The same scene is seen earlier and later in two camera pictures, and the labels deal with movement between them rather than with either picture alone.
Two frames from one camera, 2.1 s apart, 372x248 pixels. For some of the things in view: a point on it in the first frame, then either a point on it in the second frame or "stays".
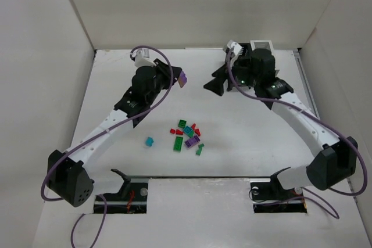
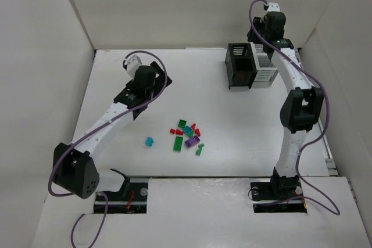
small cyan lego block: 149,141 stays
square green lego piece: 182,124 stays
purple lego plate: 192,141 stays
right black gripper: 230,74 to 254,31
